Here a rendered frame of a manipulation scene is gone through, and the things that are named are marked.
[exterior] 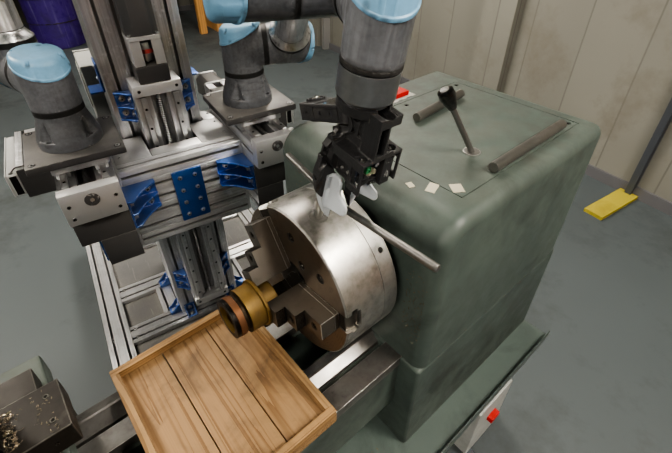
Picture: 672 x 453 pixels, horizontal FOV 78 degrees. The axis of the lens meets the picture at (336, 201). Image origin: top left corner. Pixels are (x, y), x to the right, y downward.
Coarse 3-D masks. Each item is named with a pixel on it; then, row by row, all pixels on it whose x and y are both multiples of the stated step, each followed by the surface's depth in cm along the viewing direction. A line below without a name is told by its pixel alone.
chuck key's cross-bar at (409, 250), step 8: (296, 160) 71; (304, 168) 70; (352, 216) 63; (360, 216) 62; (368, 224) 61; (376, 224) 60; (376, 232) 59; (384, 232) 59; (392, 240) 57; (400, 240) 57; (400, 248) 56; (408, 248) 56; (416, 256) 55; (424, 256) 54; (424, 264) 54; (432, 264) 53
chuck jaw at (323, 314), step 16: (304, 288) 76; (272, 304) 73; (288, 304) 73; (304, 304) 73; (320, 304) 73; (272, 320) 75; (288, 320) 74; (304, 320) 73; (320, 320) 70; (336, 320) 72; (352, 320) 72; (320, 336) 71
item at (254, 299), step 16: (240, 288) 74; (256, 288) 73; (272, 288) 76; (224, 304) 72; (240, 304) 72; (256, 304) 72; (224, 320) 76; (240, 320) 71; (256, 320) 72; (240, 336) 73
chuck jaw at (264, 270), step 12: (264, 216) 80; (252, 228) 76; (264, 228) 77; (252, 240) 78; (264, 240) 76; (276, 240) 78; (252, 252) 75; (264, 252) 76; (276, 252) 78; (252, 264) 77; (264, 264) 76; (276, 264) 77; (288, 264) 79; (252, 276) 75; (264, 276) 76
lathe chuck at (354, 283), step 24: (312, 192) 78; (288, 216) 72; (336, 216) 73; (288, 240) 75; (312, 240) 69; (336, 240) 70; (360, 240) 72; (312, 264) 72; (336, 264) 68; (360, 264) 71; (312, 288) 76; (336, 288) 68; (360, 288) 70; (360, 312) 72; (312, 336) 85; (336, 336) 76
